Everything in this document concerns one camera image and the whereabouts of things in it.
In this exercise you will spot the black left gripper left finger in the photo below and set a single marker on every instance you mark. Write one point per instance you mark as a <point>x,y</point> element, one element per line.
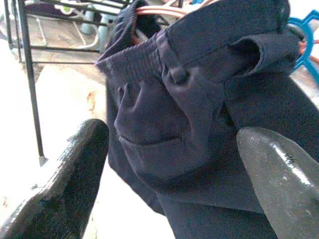
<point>64,189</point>

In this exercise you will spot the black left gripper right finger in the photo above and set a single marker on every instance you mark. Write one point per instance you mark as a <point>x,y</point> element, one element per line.
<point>284,189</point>

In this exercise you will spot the blue plastic hanger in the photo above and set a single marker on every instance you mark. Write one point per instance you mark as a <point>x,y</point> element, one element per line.
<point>309,39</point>

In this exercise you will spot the orange hanger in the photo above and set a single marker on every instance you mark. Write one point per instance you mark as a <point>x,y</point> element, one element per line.
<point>302,47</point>

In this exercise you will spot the beige hanger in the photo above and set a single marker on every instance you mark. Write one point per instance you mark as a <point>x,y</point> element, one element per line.
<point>159,10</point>

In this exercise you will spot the black metal drying rack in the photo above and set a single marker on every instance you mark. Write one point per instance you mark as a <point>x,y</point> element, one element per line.
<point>30,74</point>

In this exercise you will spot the long black garment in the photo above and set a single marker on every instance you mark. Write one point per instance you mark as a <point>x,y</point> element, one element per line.
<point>174,112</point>

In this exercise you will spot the purple patterned bag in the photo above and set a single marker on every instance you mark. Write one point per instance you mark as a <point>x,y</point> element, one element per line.
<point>49,10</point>

